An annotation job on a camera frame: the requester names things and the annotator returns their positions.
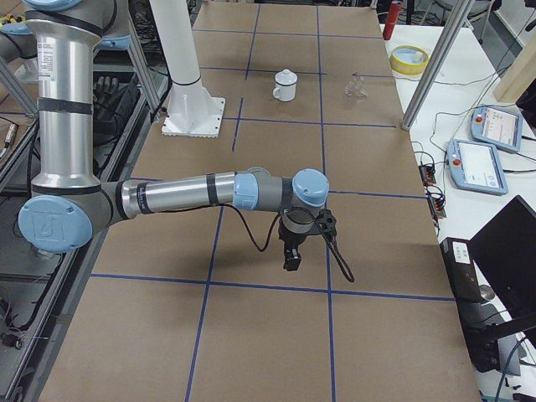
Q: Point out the black computer box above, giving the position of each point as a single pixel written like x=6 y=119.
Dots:
x=489 y=337

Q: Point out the red cylinder tube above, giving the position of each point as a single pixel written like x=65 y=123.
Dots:
x=392 y=18

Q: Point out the black monitor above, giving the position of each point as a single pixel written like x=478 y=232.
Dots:
x=504 y=251

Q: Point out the teach pendant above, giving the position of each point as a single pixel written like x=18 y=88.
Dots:
x=475 y=166
x=497 y=126

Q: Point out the yellow rimmed bowl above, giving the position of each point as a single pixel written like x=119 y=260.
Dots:
x=408 y=60

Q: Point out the far teach pendant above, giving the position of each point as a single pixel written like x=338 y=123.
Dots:
x=497 y=126

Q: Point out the clear glass funnel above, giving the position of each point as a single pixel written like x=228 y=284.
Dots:
x=355 y=87

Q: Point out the white ceramic lid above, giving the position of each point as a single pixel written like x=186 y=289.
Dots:
x=286 y=77

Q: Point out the aluminium frame post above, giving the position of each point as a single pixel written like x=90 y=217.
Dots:
x=437 y=58

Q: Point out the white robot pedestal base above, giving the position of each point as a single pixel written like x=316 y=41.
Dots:
x=191 y=110

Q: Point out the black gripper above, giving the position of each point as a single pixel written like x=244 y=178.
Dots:
x=290 y=239

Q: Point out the white enamel mug blue rim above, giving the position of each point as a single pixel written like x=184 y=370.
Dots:
x=284 y=92

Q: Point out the near teach pendant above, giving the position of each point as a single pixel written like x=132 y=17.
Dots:
x=475 y=166

